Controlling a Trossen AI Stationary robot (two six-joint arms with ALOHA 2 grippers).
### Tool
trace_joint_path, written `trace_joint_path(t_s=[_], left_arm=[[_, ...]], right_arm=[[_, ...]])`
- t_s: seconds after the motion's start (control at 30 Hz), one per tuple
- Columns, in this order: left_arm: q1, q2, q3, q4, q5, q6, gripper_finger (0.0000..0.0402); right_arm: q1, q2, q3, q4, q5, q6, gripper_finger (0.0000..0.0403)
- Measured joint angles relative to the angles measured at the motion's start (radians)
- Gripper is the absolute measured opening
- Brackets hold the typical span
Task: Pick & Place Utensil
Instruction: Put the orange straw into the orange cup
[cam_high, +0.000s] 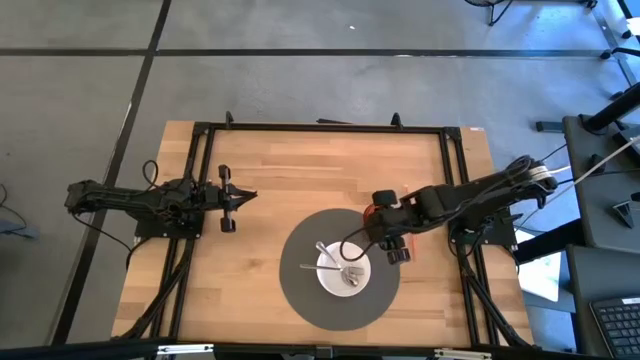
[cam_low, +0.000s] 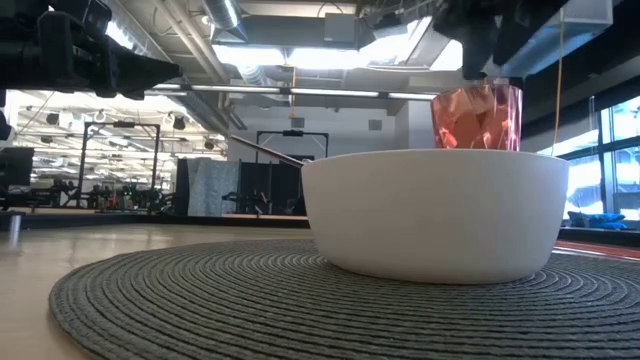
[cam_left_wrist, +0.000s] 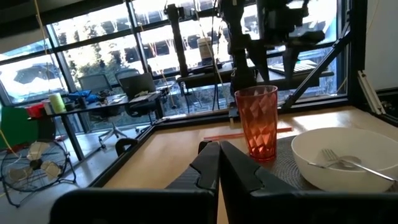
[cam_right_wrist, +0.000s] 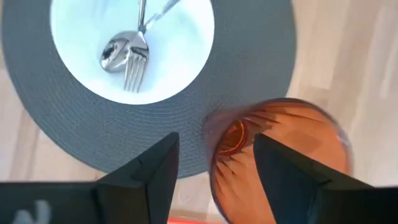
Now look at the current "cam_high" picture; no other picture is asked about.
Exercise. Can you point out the silver metal spoon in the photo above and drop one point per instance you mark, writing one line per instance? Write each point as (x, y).
(325, 253)

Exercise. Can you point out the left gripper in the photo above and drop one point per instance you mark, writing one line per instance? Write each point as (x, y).
(225, 197)

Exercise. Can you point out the black desk support beam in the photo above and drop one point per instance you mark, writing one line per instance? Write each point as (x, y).
(550, 242)

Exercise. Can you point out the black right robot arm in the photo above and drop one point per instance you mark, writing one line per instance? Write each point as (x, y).
(475, 200)

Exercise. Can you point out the black chair base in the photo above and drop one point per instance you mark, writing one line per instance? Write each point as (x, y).
(622, 50)

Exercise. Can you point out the red faceted plastic tumbler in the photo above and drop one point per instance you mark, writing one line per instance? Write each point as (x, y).
(366, 209)

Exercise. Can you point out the computer keyboard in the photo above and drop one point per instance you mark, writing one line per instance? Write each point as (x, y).
(620, 325)

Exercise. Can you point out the black wedge-shaped device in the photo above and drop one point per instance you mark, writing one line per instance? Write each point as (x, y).
(624, 212)

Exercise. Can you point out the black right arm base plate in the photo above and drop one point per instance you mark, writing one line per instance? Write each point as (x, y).
(495, 239)

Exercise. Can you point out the black camera mount crossbar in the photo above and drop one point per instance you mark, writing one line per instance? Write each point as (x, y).
(100, 350)

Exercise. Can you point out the round grey woven placemat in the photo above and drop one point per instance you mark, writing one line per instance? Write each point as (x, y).
(305, 310)

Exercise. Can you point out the white sticker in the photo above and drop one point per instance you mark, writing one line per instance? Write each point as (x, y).
(476, 129)

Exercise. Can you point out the silver metal fork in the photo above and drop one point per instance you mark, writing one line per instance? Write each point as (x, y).
(320, 267)

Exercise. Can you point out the dark grey office desk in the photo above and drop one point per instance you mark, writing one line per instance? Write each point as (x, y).
(590, 220)
(580, 310)

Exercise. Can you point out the black desk foot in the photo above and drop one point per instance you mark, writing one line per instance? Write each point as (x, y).
(547, 126)

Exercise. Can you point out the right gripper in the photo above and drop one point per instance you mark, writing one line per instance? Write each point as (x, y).
(395, 220)

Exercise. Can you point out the black frame clamp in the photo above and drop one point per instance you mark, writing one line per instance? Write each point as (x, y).
(229, 120)
(396, 120)

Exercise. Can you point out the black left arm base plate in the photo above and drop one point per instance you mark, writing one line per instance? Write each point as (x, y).
(165, 232)

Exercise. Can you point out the white and green sheet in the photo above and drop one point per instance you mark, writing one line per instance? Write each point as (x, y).
(540, 275)

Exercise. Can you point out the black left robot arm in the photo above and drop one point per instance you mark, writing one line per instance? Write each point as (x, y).
(125, 200)

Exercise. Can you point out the thin black rod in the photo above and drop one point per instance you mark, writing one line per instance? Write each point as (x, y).
(335, 121)

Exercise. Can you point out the white bowl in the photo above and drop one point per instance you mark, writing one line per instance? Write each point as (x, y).
(332, 285)

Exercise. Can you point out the black aluminium table frame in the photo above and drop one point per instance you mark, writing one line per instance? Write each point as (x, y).
(325, 128)

